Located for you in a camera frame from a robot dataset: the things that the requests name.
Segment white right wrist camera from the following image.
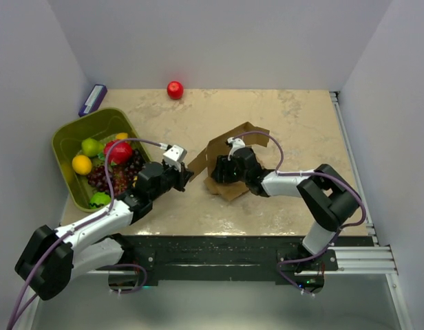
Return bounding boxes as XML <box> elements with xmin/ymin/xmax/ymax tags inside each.
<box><xmin>226</xmin><ymin>137</ymin><xmax>246</xmax><ymax>155</ymax></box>

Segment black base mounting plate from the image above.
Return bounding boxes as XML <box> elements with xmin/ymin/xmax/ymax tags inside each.
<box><xmin>53</xmin><ymin>232</ymin><xmax>374</xmax><ymax>293</ymax></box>

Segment green pear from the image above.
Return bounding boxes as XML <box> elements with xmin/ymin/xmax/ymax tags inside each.
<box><xmin>81</xmin><ymin>138</ymin><xmax>104</xmax><ymax>157</ymax></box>

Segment small orange fruit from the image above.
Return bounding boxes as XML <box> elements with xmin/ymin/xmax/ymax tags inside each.
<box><xmin>115</xmin><ymin>133</ymin><xmax>129</xmax><ymax>140</ymax></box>

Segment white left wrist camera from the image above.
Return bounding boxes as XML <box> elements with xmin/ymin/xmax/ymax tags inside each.
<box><xmin>162</xmin><ymin>145</ymin><xmax>187</xmax><ymax>172</ymax></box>

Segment olive green plastic bin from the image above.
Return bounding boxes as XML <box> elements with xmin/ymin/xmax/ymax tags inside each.
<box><xmin>52</xmin><ymin>108</ymin><xmax>139</xmax><ymax>213</ymax></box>

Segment brown cardboard paper box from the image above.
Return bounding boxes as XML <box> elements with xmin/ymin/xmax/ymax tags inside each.
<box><xmin>187</xmin><ymin>122</ymin><xmax>270</xmax><ymax>201</ymax></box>

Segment purple white small box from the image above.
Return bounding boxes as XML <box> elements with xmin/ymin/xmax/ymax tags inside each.
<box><xmin>78</xmin><ymin>84</ymin><xmax>107</xmax><ymax>118</ymax></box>

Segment dark purple grapes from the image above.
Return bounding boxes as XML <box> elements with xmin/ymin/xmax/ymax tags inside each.
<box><xmin>87</xmin><ymin>149</ymin><xmax>145</xmax><ymax>196</ymax></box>

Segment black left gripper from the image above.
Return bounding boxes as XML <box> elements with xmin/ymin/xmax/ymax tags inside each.
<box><xmin>150</xmin><ymin>161</ymin><xmax>193</xmax><ymax>202</ymax></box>

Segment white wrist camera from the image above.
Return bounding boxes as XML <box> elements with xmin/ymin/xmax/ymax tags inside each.
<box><xmin>162</xmin><ymin>145</ymin><xmax>187</xmax><ymax>172</ymax></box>
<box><xmin>226</xmin><ymin>137</ymin><xmax>246</xmax><ymax>155</ymax></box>

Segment red dragon fruit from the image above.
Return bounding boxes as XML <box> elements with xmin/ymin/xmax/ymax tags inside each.
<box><xmin>108</xmin><ymin>142</ymin><xmax>133</xmax><ymax>166</ymax></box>

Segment yellow lemon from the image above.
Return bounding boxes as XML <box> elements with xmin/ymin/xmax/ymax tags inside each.
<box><xmin>72</xmin><ymin>155</ymin><xmax>92</xmax><ymax>176</ymax></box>

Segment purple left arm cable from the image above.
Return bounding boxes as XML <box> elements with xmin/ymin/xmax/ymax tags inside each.
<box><xmin>5</xmin><ymin>137</ymin><xmax>171</xmax><ymax>330</ymax></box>

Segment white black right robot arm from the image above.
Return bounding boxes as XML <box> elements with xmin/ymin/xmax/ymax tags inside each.
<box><xmin>211</xmin><ymin>147</ymin><xmax>365</xmax><ymax>270</ymax></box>

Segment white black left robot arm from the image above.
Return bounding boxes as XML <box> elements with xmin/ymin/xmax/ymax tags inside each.
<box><xmin>15</xmin><ymin>162</ymin><xmax>194</xmax><ymax>300</ymax></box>

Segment red apple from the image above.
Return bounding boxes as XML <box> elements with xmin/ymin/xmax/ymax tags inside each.
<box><xmin>167</xmin><ymin>81</ymin><xmax>184</xmax><ymax>100</ymax></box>

